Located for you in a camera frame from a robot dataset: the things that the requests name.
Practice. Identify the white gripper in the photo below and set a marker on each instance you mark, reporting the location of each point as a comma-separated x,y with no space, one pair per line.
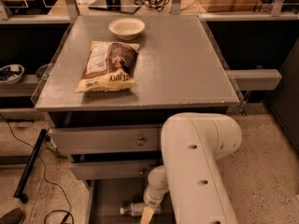
153,200

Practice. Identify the clear plastic water bottle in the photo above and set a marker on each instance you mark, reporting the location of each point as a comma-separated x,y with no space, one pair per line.
132,209

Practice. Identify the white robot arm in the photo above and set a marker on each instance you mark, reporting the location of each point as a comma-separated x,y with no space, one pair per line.
191,144

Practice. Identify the bottom open grey drawer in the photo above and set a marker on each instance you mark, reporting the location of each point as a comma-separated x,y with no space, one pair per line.
109,195

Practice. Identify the middle grey drawer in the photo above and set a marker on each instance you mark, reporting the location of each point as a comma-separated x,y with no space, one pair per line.
112,169

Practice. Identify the top grey drawer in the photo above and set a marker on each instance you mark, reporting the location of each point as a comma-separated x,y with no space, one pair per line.
107,139

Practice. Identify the grey drawer cabinet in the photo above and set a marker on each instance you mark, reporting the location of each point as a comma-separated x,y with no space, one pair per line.
179,69

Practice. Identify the black bar on floor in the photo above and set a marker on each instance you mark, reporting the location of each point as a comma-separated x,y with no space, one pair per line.
19,192

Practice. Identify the dark shoe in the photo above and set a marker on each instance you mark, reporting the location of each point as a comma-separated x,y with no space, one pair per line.
15,216

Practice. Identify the brown yellow chip bag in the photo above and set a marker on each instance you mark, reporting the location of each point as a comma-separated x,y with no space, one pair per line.
109,67

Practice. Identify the grey side shelf beam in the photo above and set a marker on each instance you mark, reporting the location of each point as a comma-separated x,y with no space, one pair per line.
256,79

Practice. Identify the dark bowl on shelf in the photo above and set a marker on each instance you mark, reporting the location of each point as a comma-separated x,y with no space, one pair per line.
41,71

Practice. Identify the white paper bowl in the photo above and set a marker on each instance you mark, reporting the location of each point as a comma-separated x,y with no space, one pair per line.
127,28

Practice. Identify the white bowl with items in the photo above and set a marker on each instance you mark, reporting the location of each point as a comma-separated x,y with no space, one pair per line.
11,74

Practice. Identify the black monitor stand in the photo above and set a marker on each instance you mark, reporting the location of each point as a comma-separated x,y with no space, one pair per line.
121,6

